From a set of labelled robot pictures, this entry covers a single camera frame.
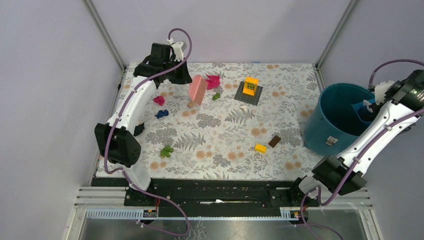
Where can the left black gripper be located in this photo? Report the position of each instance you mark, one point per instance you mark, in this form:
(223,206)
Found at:
(184,77)

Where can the pink hand broom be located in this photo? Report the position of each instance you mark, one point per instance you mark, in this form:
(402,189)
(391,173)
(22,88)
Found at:
(197,89)

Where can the blue dustpan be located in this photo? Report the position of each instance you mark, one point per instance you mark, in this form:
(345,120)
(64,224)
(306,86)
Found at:
(363,111)

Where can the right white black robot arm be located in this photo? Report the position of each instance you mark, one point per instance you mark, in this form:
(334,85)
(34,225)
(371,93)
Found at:
(403,106)

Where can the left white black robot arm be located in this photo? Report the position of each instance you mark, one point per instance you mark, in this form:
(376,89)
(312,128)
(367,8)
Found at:
(116,138)

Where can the wooden block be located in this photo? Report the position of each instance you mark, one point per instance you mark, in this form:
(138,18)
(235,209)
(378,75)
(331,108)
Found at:
(191,104)

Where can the large magenta paper scrap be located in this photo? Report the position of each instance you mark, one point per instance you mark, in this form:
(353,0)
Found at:
(213,81)

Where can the small magenta paper scrap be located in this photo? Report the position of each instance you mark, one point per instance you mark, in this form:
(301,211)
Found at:
(160,100)

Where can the small green paper scrap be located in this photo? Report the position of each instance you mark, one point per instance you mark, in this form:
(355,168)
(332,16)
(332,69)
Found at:
(216,96)

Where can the dark blue paper scrap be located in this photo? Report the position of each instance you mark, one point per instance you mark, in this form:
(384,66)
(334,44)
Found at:
(162,113)

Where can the yellow lego house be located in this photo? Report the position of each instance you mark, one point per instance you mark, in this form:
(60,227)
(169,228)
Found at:
(250,86)

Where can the black paper scrap left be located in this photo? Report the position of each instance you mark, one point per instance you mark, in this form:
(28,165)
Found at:
(138,129)

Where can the grey lego baseplate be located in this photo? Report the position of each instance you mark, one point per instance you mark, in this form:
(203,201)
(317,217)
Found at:
(248,99)

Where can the green paper scrap front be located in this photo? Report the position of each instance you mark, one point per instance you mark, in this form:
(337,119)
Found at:
(166,151)

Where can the yellow block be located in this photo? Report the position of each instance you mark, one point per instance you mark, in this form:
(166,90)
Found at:
(260,148)

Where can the brown block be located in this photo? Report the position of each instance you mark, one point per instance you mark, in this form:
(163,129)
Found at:
(274,141)

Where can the teal plastic bucket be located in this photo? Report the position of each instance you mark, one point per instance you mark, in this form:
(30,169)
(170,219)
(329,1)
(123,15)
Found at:
(335,124)

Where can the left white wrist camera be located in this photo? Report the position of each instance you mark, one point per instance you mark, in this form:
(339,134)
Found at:
(178,48)

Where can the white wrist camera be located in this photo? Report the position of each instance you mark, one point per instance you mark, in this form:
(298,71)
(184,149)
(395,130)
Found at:
(178,48)
(380,91)

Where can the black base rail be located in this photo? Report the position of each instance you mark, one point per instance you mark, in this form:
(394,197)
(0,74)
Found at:
(217,198)

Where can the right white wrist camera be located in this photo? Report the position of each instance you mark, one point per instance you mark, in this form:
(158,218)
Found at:
(380,91)

